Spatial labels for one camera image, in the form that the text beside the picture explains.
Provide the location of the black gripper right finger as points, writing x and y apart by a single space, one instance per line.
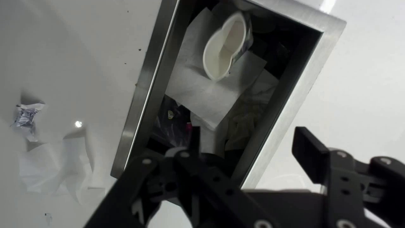
358 190

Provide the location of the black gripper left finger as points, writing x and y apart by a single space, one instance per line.
168 194

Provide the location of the patterned white paper cup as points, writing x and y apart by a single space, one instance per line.
222 51

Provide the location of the steel-framed trash opening with napkin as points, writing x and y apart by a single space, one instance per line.
143 93

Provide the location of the flat white paper napkin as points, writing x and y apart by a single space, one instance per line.
202 95

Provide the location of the small crumpled white napkin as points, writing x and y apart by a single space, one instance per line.
54 165

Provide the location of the crumpled foil wrapper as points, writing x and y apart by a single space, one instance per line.
25 116

